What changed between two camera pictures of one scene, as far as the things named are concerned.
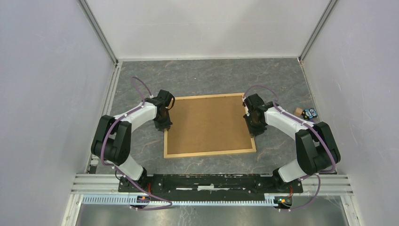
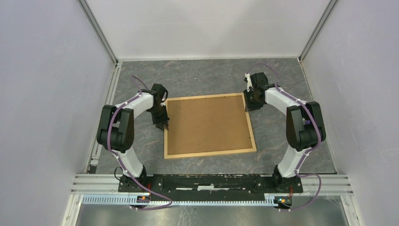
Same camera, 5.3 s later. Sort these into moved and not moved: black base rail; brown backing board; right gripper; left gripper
Moved: right gripper
Not moved: black base rail; left gripper; brown backing board
